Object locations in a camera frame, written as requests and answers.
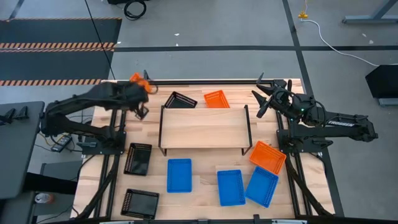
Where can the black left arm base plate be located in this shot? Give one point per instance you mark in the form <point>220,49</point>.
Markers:
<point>102,152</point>

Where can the black power adapter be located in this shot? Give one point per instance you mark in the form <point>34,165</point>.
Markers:
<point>61,143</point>

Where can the black box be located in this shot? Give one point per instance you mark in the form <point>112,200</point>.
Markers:
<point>384,81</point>

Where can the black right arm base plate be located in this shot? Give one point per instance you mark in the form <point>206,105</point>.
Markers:
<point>306,149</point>

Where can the black plastic basket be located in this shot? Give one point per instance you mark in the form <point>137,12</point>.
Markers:
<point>137,160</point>
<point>140,204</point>
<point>182,101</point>

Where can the drink can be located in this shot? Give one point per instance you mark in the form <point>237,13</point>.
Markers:
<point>43,198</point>

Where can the black desk stand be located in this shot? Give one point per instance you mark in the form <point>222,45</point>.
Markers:
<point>9,115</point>
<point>21,112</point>

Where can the blue plastic basket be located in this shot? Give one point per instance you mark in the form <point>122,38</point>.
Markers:
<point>261,186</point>
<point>179,175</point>
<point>230,188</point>

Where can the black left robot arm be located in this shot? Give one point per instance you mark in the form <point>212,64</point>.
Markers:
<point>93,95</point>

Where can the grey box base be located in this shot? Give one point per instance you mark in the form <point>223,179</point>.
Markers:
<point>388,102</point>

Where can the wooden shelf with black frame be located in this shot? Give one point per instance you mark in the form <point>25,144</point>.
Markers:
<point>202,127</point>

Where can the orange plastic basket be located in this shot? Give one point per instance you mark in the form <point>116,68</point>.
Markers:
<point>267,158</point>
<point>216,100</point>
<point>138,79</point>

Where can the grey metal table foot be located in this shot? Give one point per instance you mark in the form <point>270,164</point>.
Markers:
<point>370,19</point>

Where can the grey metal edge bar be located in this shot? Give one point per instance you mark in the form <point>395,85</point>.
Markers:
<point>289,221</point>
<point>116,222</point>

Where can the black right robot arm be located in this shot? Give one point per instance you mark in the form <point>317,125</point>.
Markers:
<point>342,124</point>

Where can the black equipment base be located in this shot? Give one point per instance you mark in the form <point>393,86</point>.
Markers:
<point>115,1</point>

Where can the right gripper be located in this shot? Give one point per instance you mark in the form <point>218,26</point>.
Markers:
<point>286,104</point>

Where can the dark grey desk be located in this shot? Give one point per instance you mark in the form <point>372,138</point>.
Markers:
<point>15,155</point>

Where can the grey cabinet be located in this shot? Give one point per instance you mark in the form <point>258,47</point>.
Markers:
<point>62,168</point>

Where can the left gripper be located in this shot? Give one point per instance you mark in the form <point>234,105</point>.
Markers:
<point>136,98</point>

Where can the black hazard-striped floor mat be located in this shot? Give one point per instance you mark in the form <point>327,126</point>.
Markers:
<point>56,65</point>

